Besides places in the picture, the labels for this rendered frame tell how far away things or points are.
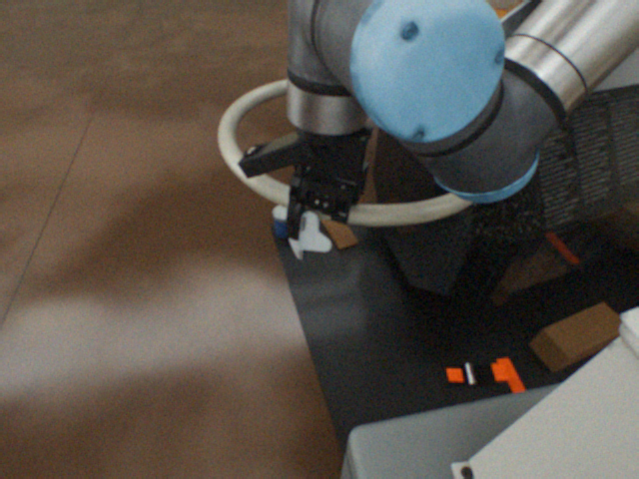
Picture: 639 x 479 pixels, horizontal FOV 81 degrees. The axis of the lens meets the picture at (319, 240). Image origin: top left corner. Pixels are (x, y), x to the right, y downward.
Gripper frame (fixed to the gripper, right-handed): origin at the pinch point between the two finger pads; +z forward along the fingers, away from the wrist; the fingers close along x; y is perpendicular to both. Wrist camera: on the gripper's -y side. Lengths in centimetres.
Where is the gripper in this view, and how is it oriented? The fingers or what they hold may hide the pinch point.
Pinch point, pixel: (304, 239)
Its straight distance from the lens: 56.8
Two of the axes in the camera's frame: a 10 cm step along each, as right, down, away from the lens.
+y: 9.2, 3.1, -2.2
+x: 3.8, -6.4, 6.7
